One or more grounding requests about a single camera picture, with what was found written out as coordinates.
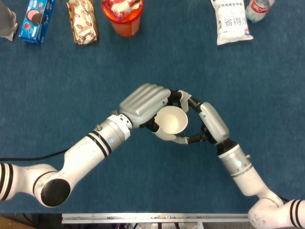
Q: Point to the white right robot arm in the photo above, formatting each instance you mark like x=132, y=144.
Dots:
x=245, y=176

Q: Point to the white paper cup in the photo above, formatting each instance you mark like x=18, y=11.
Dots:
x=171, y=120

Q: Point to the orange snack tub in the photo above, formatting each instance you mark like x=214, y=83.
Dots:
x=124, y=20

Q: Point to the blue Oreo cookie box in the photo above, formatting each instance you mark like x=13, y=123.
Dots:
x=35, y=21

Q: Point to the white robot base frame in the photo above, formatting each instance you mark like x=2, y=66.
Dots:
x=156, y=225

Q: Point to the grey plastic bag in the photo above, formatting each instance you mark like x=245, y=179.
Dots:
x=6, y=21

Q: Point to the blue felt table cloth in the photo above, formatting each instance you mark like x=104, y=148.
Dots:
x=71, y=83

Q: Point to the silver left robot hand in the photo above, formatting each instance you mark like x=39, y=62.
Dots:
x=143, y=102

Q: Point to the white snack bag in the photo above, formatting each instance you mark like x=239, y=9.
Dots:
x=232, y=23

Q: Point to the aluminium profile rail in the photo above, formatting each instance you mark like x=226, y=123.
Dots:
x=155, y=218

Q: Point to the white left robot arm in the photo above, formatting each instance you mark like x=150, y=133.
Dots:
x=81, y=155

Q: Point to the clear Coke bottle red label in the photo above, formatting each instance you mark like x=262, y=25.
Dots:
x=258, y=9

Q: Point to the gold red snack bag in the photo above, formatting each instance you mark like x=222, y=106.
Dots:
x=83, y=22

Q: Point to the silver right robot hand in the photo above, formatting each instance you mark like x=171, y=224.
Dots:
x=214, y=121

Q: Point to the brown cardboard box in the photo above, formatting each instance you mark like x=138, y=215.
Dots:
x=12, y=223

